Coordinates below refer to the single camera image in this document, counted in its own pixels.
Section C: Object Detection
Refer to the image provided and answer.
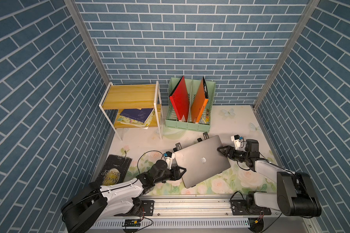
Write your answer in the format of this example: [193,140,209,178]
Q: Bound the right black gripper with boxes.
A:
[217,145,248,163]

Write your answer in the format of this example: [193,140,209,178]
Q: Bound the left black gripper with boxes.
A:
[152,166,187,184]

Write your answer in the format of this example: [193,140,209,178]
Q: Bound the grey laptop computer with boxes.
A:
[173,134,231,189]

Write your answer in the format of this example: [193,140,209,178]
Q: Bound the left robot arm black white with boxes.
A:
[60,160,187,233]

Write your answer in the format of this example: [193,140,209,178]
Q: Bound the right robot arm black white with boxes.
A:
[217,139,322,218]

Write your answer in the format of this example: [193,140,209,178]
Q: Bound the black folding laptop stand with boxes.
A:
[173,131,226,187]

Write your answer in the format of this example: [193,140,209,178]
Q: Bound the orange file folder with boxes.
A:
[191,77,209,124]

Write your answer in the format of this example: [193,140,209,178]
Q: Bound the green plastic file organizer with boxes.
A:
[165,78,216,132]

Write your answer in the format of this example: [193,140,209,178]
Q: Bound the black moon book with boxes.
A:
[95,154,132,186]

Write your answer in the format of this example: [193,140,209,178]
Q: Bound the red file folder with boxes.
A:
[169,76,190,122]

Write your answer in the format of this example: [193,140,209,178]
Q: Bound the dark blue book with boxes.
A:
[120,108,153,123]

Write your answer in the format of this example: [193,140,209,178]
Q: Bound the small black controller box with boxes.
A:
[122,219,141,228]

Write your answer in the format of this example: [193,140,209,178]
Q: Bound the light floral paper booklets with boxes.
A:
[114,114,154,129]

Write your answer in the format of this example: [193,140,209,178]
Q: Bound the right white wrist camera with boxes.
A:
[231,135,245,150]

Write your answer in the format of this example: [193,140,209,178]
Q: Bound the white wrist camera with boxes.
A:
[164,151,175,170]
[231,135,245,150]

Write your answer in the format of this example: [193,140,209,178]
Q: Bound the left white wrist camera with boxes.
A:
[164,151,175,170]

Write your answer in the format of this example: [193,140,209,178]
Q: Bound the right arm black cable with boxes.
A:
[236,139,251,172]

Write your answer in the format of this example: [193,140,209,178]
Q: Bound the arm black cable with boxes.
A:
[236,139,251,172]
[136,150,166,175]

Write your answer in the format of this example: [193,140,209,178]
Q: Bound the aluminium mounting rail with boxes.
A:
[90,194,319,233]

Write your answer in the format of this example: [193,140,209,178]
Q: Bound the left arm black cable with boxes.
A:
[136,150,166,175]

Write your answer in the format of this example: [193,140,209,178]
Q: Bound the white frame yellow shelf rack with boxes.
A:
[98,81,164,140]

